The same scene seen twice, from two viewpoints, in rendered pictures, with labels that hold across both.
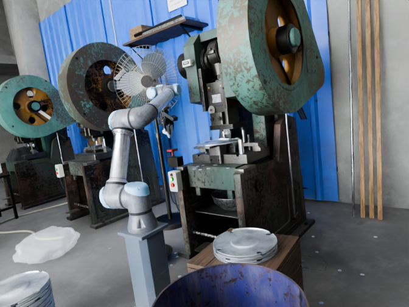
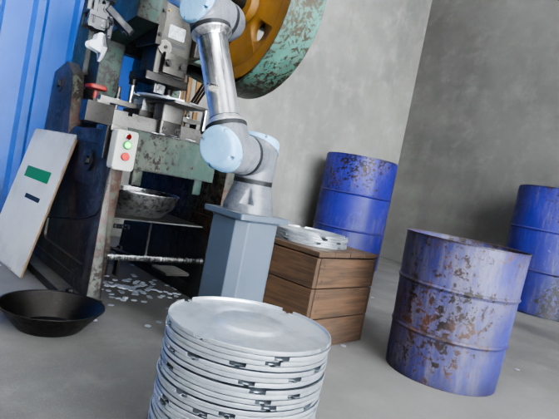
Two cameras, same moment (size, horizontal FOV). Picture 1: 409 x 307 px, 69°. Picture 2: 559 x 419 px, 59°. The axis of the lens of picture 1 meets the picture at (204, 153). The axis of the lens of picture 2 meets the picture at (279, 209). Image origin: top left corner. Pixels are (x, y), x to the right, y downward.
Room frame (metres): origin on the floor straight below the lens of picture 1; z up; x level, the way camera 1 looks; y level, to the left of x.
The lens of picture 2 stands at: (1.16, 1.80, 0.55)
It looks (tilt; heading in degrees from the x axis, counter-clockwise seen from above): 3 degrees down; 278
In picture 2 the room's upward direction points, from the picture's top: 11 degrees clockwise
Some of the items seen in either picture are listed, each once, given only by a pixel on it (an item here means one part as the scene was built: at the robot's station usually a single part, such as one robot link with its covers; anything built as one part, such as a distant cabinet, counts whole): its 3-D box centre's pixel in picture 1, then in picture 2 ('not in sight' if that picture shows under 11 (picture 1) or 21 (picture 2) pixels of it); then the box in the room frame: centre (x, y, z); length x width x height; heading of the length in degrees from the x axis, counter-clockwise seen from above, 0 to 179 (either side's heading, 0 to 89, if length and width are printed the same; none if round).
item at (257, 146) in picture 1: (250, 142); (188, 118); (1.93, -0.31, 0.76); 0.17 x 0.06 x 0.10; 49
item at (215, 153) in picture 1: (214, 153); (172, 119); (1.91, -0.06, 0.72); 0.25 x 0.14 x 0.14; 139
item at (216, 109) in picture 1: (221, 102); (170, 41); (2.01, -0.15, 1.04); 0.17 x 0.15 x 0.30; 139
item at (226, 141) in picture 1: (217, 142); (169, 102); (1.94, -0.10, 0.78); 0.29 x 0.29 x 0.01
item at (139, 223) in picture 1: (141, 218); (250, 195); (1.46, 0.36, 0.50); 0.15 x 0.15 x 0.10
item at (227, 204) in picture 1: (235, 198); (137, 201); (2.04, -0.18, 0.36); 0.34 x 0.34 x 0.10
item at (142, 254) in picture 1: (150, 268); (233, 284); (1.46, 0.36, 0.23); 0.19 x 0.19 x 0.45; 52
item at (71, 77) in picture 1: (123, 132); not in sight; (3.44, 0.90, 0.87); 1.53 x 0.99 x 1.74; 137
